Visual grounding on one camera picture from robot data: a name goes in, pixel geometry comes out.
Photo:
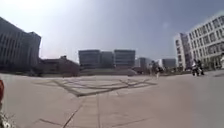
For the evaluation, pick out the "glass-fronted block building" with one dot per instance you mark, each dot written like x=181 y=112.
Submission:
x=103 y=58

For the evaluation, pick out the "low dark building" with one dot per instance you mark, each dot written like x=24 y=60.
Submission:
x=56 y=65

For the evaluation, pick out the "large dark building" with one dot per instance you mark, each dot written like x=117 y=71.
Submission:
x=16 y=48

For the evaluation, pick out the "low raised platform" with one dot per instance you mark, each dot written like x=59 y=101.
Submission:
x=106 y=71

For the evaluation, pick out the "white multi-storey building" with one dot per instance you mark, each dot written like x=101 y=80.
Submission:
x=206 y=40

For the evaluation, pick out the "distant grey building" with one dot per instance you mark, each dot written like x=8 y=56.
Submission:
x=143 y=62

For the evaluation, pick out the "red object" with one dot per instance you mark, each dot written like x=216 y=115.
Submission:
x=1 y=90

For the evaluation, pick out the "distant pale building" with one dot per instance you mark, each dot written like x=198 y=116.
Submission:
x=168 y=63

